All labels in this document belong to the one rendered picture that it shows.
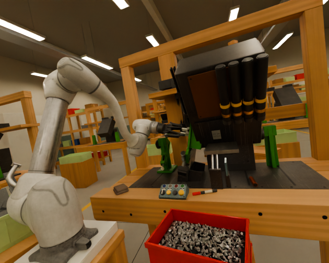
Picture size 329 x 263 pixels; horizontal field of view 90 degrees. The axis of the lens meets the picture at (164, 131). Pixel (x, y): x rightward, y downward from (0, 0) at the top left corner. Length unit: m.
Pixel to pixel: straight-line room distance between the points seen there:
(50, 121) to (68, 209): 0.44
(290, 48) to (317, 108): 10.87
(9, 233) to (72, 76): 0.87
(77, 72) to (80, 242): 0.72
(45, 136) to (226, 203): 0.91
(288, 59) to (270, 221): 11.47
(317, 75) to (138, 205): 1.37
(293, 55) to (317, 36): 10.72
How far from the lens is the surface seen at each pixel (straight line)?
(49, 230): 0.77
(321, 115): 1.48
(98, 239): 0.82
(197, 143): 1.04
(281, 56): 12.06
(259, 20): 1.50
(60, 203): 0.75
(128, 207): 1.07
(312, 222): 0.94
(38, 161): 0.95
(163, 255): 0.66
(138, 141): 1.14
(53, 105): 1.01
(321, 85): 1.48
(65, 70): 0.93
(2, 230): 1.27
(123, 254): 0.94
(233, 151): 0.84
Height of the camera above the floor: 1.32
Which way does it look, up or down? 4 degrees down
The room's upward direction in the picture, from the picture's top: 9 degrees counter-clockwise
